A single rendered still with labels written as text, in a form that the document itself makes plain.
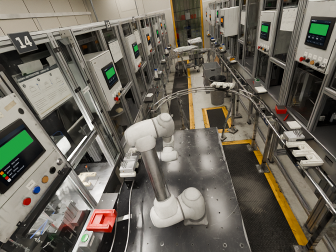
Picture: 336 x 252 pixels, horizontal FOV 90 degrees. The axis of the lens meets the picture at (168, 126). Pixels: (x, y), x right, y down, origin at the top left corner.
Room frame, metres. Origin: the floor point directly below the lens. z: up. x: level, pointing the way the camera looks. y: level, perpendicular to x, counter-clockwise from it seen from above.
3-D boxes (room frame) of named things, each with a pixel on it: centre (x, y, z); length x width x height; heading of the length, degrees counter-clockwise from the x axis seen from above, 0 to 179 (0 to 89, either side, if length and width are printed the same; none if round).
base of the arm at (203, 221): (0.72, -0.07, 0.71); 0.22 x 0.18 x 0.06; 169
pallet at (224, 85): (2.58, -1.03, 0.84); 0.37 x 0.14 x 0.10; 47
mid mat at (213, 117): (2.91, -1.04, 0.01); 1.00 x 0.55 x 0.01; 169
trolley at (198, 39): (7.53, -1.82, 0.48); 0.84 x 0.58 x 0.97; 177
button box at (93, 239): (0.51, 0.61, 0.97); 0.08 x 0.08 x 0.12; 79
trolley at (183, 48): (6.36, -1.17, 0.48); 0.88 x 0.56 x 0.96; 97
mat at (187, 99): (5.48, -0.78, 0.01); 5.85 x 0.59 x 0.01; 169
